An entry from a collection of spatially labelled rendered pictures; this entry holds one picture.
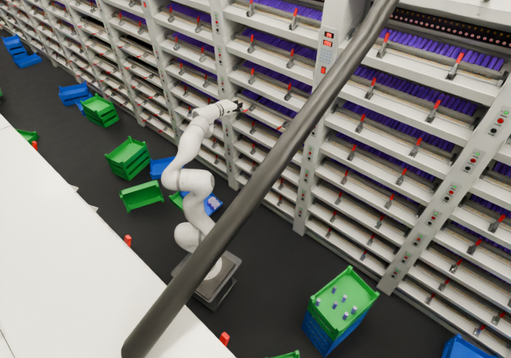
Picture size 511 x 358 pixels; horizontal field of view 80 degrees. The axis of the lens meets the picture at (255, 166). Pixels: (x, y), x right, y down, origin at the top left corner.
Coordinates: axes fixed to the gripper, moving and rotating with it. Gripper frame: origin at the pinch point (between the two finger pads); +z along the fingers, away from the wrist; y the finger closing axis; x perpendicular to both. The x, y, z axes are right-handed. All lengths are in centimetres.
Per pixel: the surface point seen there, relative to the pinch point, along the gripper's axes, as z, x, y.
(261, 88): 10.7, -10.5, -7.4
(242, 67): 14.9, -15.6, 13.4
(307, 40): 2, -45, -35
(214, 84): 18.8, 6.0, 39.8
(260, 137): 19.8, 26.4, -6.7
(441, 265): 26, 44, -132
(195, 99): 21, 26, 61
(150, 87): 24, 42, 129
